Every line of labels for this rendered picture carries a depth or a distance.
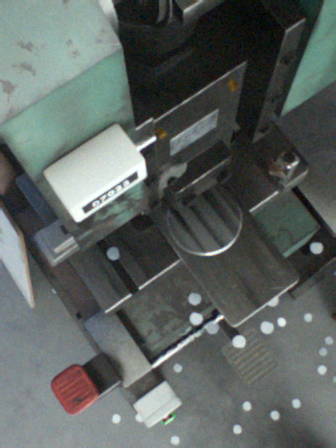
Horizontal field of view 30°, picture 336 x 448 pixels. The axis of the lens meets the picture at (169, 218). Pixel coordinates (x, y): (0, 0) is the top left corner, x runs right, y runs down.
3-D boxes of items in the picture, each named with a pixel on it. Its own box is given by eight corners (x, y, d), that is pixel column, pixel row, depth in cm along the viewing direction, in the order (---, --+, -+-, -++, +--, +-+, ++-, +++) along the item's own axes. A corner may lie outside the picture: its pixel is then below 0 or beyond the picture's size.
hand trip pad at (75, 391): (106, 396, 106) (101, 396, 99) (77, 417, 105) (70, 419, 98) (84, 361, 108) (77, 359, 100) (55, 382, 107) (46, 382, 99)
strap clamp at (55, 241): (132, 213, 112) (127, 196, 102) (53, 267, 110) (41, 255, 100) (113, 187, 114) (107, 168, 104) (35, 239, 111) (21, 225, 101)
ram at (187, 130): (247, 172, 94) (278, 80, 66) (166, 228, 92) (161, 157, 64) (181, 88, 98) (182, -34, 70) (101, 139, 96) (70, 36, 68)
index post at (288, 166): (291, 176, 114) (302, 158, 104) (278, 185, 113) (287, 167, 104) (282, 164, 114) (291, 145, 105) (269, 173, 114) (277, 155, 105)
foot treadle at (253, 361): (277, 365, 163) (280, 365, 158) (246, 388, 161) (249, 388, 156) (148, 190, 176) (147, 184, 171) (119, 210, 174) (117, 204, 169)
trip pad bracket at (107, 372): (130, 381, 123) (121, 380, 104) (89, 410, 121) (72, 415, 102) (113, 355, 124) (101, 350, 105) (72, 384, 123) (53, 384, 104)
